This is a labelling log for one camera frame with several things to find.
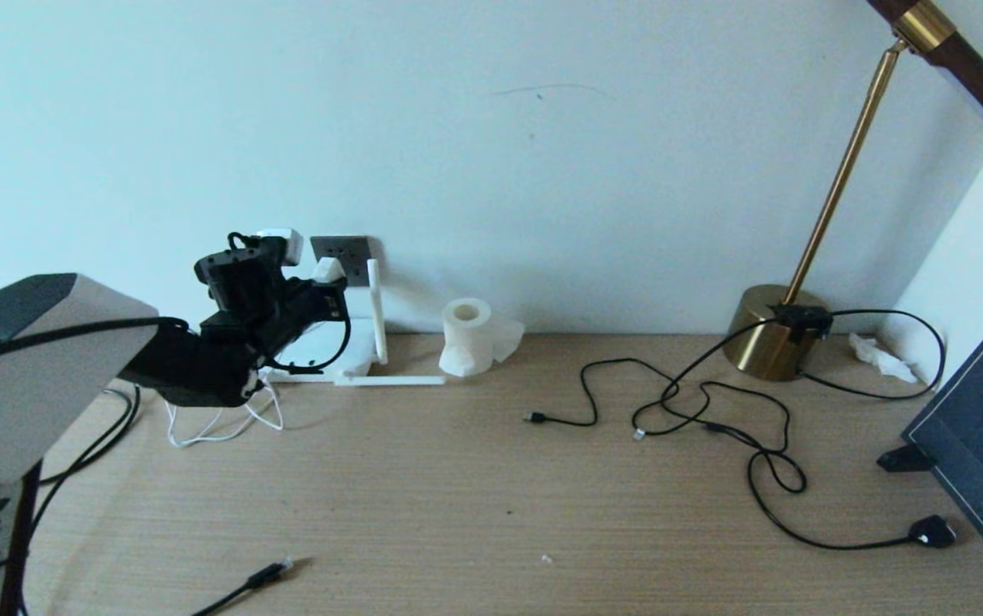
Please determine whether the thin white adapter cable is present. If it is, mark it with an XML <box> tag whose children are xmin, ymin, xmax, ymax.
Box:
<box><xmin>164</xmin><ymin>381</ymin><xmax>287</xmax><ymax>447</ymax></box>

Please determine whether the white router with antennas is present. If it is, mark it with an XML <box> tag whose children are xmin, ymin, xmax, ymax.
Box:
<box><xmin>264</xmin><ymin>259</ymin><xmax>447</xmax><ymax>388</ymax></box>

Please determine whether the white toilet paper roll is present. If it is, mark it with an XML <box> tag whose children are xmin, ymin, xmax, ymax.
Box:
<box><xmin>438</xmin><ymin>297</ymin><xmax>526</xmax><ymax>378</ymax></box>

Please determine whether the brass desk lamp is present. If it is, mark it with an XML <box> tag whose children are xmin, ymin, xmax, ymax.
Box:
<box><xmin>724</xmin><ymin>0</ymin><xmax>983</xmax><ymax>383</ymax></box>

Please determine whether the crumpled white tissue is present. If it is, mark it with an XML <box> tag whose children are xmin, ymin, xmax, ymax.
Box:
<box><xmin>849</xmin><ymin>332</ymin><xmax>920</xmax><ymax>383</ymax></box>

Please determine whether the grey wall socket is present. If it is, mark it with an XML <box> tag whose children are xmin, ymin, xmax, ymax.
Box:
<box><xmin>311</xmin><ymin>236</ymin><xmax>376</xmax><ymax>288</ymax></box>

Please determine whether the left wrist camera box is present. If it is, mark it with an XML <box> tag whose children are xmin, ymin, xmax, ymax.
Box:
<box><xmin>253</xmin><ymin>228</ymin><xmax>304</xmax><ymax>264</ymax></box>

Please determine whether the thin black USB cable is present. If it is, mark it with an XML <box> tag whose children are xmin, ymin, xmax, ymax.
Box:
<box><xmin>523</xmin><ymin>358</ymin><xmax>791</xmax><ymax>456</ymax></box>

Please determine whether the black ethernet cable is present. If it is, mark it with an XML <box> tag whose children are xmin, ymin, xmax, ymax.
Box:
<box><xmin>190</xmin><ymin>556</ymin><xmax>295</xmax><ymax>616</ymax></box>

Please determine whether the black looped cable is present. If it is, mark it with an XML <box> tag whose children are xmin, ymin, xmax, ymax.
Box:
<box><xmin>16</xmin><ymin>385</ymin><xmax>143</xmax><ymax>616</ymax></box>

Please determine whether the black inline cord switch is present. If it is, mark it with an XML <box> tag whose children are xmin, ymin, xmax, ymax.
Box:
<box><xmin>767</xmin><ymin>304</ymin><xmax>834</xmax><ymax>343</ymax></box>

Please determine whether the black lamp power cable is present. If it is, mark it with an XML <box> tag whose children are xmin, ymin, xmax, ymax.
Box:
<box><xmin>632</xmin><ymin>308</ymin><xmax>958</xmax><ymax>550</ymax></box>

